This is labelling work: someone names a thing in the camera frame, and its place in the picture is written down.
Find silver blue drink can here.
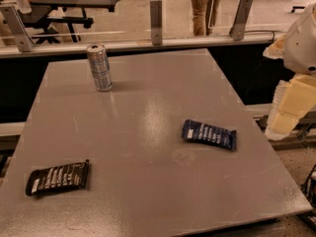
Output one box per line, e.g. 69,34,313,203
87,43,113,92

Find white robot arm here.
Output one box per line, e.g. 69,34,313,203
264,3,316,140

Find person legs tan trousers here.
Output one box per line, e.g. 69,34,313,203
192,0,221,36

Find metal barrier post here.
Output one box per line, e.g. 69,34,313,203
229,0,253,40
150,0,162,45
0,5,34,52

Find black rxbar wrapper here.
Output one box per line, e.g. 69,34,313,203
26,160,90,197

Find middle metal barrier post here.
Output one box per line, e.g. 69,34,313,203
150,0,162,45

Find black crate at right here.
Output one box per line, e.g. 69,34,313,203
298,165,316,232

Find right metal barrier post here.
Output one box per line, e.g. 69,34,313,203
229,0,253,40

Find left metal barrier post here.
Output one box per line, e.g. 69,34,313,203
0,5,34,52

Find black background table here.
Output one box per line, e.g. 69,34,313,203
19,0,121,43

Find blue rxbar wrapper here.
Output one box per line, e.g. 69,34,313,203
182,119,237,151

